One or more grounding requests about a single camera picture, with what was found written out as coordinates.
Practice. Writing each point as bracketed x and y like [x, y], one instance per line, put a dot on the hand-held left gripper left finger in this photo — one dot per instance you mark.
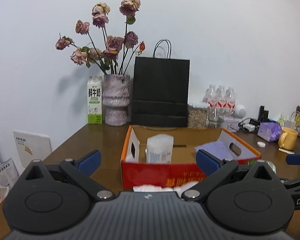
[90, 162]

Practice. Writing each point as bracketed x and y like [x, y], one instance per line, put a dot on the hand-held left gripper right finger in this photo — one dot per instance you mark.
[208, 162]

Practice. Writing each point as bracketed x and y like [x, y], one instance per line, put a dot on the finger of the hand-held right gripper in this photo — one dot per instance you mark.
[297, 183]
[297, 159]

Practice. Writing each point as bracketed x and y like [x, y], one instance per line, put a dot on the red orange cardboard box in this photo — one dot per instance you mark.
[165, 171]

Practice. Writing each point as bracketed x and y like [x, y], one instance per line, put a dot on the wooden desktop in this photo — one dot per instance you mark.
[102, 140]

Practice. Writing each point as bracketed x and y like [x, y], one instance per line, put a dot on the white flat stick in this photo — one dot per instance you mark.
[286, 150]

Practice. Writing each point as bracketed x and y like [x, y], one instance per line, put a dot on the yellow mug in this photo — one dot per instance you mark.
[290, 138]

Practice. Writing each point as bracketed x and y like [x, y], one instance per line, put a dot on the iridescent plastic bag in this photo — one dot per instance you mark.
[271, 166]

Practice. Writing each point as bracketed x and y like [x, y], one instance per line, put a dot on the white charger block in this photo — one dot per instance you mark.
[289, 123]

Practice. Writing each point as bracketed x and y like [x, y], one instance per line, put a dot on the white round lid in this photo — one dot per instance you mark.
[261, 144]

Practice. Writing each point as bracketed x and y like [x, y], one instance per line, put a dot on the purple tissue pack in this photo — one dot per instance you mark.
[268, 131]

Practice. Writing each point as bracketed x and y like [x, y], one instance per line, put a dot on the small clear spray bottle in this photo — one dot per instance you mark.
[281, 121]

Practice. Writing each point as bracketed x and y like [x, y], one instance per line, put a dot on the empty glass jar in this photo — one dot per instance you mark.
[215, 120]

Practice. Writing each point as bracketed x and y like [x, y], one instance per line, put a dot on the white floral tin box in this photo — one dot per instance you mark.
[230, 125]

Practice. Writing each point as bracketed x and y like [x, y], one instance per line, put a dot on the clear container of seeds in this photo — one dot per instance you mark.
[197, 117]

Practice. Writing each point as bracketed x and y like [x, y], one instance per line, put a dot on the clear cotton swab container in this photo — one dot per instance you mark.
[160, 150]

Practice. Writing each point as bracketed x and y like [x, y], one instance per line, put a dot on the white power adapter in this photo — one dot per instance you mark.
[247, 127]

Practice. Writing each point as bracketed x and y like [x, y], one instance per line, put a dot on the black upright device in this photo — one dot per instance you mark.
[262, 115]

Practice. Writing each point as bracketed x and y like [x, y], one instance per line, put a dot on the white green milk carton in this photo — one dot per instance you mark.
[94, 105]

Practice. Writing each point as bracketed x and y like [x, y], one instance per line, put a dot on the white printed board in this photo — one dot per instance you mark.
[32, 147]

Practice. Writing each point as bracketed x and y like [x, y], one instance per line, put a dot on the white round speaker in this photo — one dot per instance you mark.
[240, 111]

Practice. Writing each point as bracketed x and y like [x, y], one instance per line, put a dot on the purple marbled vase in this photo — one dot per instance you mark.
[116, 95]

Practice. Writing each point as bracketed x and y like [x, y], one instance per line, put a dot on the white printed packet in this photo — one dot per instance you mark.
[6, 175]

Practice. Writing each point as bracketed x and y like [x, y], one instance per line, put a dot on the black paper bag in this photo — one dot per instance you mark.
[160, 87]

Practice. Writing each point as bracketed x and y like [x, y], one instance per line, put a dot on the dried pink rose bouquet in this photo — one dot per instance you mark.
[112, 43]

